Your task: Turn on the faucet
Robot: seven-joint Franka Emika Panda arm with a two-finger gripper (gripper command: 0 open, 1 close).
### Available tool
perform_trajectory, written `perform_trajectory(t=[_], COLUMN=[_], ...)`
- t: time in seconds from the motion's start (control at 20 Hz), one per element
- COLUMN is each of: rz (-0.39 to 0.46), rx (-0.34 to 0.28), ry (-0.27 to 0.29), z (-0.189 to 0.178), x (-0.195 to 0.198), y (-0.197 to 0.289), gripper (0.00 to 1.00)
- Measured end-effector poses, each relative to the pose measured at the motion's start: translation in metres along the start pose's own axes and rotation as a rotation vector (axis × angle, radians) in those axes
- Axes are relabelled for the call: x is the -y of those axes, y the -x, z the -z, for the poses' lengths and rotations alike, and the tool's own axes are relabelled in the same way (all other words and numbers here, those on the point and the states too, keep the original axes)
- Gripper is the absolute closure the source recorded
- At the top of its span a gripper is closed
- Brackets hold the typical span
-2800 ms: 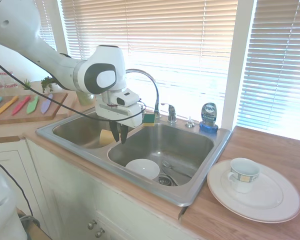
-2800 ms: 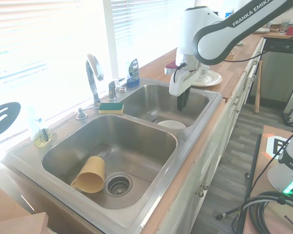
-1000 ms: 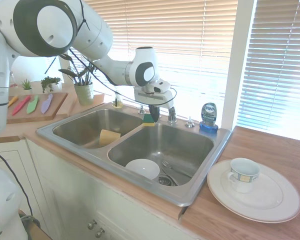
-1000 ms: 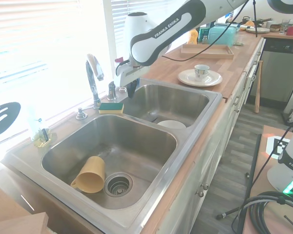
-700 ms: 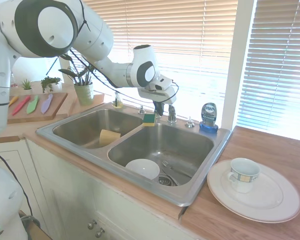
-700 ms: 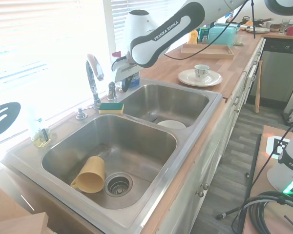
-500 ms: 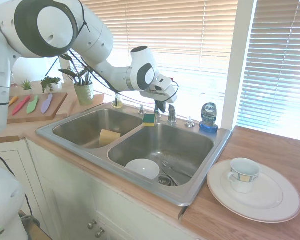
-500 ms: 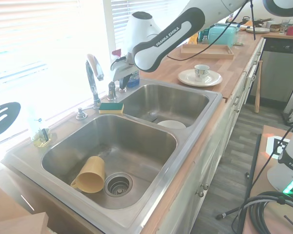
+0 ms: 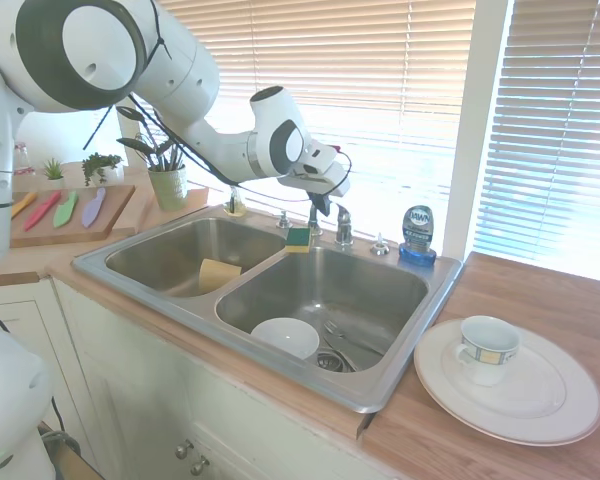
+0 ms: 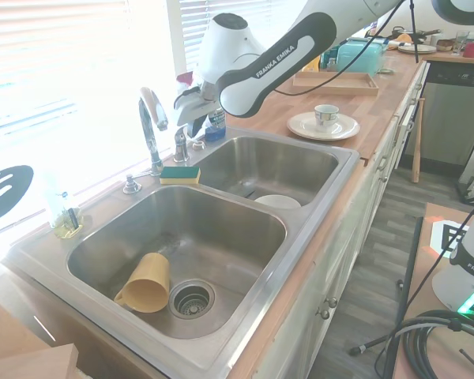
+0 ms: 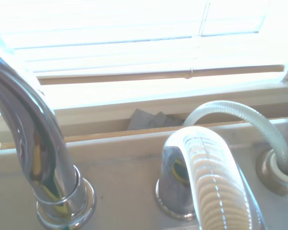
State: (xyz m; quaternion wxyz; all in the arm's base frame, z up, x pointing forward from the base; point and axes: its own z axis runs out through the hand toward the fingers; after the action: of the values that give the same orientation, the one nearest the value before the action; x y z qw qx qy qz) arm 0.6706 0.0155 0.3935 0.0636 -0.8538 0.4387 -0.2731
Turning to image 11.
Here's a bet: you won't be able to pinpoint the grey cloth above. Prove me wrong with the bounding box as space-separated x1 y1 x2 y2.
127 108 187 131

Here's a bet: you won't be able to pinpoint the white window blinds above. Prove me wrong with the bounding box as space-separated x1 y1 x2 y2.
0 0 288 86

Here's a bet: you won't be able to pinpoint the chrome gooseneck faucet spout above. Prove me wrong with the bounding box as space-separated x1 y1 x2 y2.
0 49 96 230

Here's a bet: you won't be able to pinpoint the stainless steel double sink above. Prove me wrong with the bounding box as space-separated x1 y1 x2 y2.
0 118 288 230

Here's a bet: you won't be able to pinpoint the clear hose with flange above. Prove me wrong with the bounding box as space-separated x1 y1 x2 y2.
183 100 288 196

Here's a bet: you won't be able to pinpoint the chrome faucet lever handle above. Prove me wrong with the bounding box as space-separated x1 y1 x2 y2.
155 126 269 230

